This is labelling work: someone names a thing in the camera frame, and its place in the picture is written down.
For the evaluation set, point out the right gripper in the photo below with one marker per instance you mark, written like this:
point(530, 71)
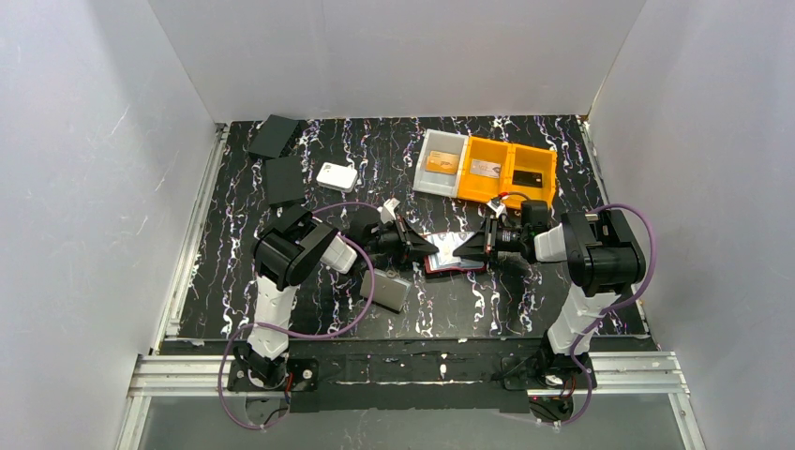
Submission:
point(490, 236)

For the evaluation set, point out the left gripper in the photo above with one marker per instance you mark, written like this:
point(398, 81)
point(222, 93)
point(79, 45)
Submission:
point(401, 237)

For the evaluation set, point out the red leather card holder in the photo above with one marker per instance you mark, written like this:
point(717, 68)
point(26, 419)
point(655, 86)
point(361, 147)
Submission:
point(466, 266)

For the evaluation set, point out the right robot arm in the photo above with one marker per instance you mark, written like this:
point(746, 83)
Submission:
point(603, 260)

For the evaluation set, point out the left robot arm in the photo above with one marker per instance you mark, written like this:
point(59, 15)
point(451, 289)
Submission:
point(295, 243)

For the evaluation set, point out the silver metal card case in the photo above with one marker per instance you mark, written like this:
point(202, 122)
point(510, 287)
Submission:
point(389, 290)

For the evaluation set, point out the silver VIP credit card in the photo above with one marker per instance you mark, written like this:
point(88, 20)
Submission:
point(485, 168)

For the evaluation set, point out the black VIP credit card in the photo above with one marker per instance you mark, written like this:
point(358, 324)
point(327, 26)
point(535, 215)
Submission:
point(528, 179)

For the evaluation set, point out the white plastic bin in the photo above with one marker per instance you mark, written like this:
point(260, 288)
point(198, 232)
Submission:
point(436, 183)

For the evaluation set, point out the yellow middle plastic bin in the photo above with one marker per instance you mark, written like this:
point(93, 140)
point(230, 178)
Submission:
point(482, 176)

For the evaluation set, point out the yellow plastic bin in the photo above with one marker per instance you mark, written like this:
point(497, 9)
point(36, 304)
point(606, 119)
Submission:
point(532, 159)
point(482, 176)

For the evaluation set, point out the yellow right plastic bin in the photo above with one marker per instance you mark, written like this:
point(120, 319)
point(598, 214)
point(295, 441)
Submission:
point(532, 159)

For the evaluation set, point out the white square device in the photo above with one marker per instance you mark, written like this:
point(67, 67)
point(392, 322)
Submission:
point(337, 177)

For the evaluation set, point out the black box near device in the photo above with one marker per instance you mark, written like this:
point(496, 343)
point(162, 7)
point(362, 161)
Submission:
point(284, 181)

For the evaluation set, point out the black box far corner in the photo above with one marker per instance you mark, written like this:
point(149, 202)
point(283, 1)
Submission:
point(276, 137)

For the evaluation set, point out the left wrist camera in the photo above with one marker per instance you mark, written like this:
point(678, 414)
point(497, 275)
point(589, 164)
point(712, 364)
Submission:
point(388, 211)

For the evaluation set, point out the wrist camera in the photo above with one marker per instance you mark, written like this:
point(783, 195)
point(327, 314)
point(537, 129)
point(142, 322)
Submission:
point(388, 211)
point(498, 207)

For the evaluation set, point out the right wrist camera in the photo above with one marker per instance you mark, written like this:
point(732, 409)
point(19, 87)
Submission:
point(498, 207)

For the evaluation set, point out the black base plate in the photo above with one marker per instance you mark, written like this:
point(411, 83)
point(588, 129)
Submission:
point(405, 374)

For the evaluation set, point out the aluminium frame rail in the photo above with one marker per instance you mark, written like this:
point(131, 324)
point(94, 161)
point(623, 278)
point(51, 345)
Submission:
point(640, 401)

